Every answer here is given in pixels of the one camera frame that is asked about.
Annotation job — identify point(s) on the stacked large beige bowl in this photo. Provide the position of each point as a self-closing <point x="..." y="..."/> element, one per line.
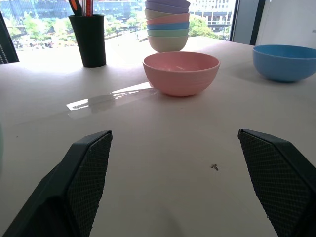
<point x="168" y="44"/>

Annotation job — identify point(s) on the red pen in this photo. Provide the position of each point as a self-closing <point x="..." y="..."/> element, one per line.
<point x="87" y="7"/>

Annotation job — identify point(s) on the stacked pink bowl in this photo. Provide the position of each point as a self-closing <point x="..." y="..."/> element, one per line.
<point x="175" y="18"/>

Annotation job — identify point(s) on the black plastic cup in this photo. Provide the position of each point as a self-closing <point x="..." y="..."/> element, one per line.
<point x="90" y="42"/>

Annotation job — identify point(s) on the stacked tilted beige bowl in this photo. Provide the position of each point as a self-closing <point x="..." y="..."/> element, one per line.
<point x="154" y="14"/>

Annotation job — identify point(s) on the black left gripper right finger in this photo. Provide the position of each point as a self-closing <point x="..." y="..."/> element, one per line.
<point x="284" y="185"/>

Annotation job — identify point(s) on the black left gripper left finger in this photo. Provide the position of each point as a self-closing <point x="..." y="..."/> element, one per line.
<point x="56" y="197"/>

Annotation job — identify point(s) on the dark window frame post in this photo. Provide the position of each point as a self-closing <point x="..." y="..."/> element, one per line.
<point x="256" y="22"/>

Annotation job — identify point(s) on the stacked green bowl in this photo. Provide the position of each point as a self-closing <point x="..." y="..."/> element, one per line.
<point x="168" y="32"/>

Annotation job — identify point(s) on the stacked blue bowl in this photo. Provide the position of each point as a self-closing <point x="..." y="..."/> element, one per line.
<point x="168" y="26"/>

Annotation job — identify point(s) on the stacked purple bowl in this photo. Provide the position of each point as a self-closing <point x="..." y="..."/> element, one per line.
<point x="168" y="6"/>

